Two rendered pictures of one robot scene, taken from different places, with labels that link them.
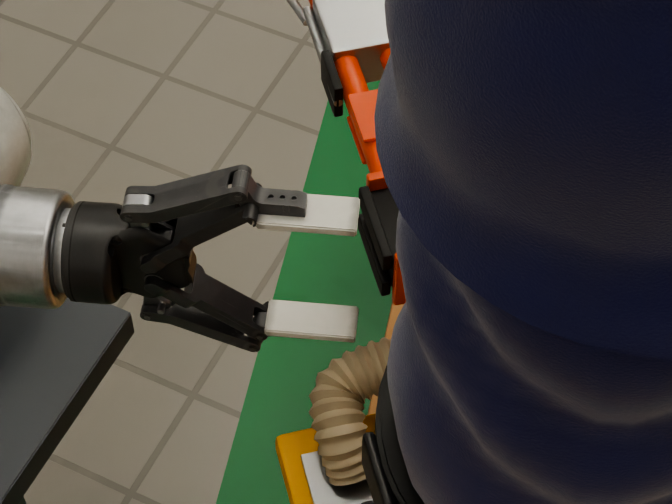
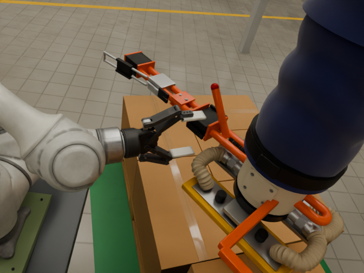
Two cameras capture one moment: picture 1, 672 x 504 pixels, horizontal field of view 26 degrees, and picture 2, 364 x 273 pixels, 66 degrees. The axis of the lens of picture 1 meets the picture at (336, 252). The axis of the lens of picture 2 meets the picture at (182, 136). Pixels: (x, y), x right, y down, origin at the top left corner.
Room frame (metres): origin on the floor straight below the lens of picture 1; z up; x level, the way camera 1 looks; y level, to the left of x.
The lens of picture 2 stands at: (0.17, 0.38, 1.72)
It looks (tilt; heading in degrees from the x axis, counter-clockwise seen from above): 42 degrees down; 322
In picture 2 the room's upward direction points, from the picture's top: 15 degrees clockwise
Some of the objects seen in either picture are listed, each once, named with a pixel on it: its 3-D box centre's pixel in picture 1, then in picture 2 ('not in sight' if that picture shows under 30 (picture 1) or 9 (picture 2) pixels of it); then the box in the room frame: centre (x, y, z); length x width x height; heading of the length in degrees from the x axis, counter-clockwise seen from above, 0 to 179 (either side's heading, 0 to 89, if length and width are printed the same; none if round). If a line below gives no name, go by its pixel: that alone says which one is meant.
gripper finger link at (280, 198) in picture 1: (269, 193); (184, 111); (0.62, 0.05, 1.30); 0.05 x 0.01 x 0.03; 84
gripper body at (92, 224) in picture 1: (131, 255); (139, 141); (0.63, 0.15, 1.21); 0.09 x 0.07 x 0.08; 84
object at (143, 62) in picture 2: not in sight; (139, 64); (1.00, 0.01, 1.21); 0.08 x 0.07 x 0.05; 15
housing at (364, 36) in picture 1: (357, 35); (161, 85); (0.87, -0.02, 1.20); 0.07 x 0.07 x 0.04; 15
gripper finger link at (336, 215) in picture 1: (308, 213); (192, 116); (0.62, 0.02, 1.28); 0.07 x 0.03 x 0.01; 84
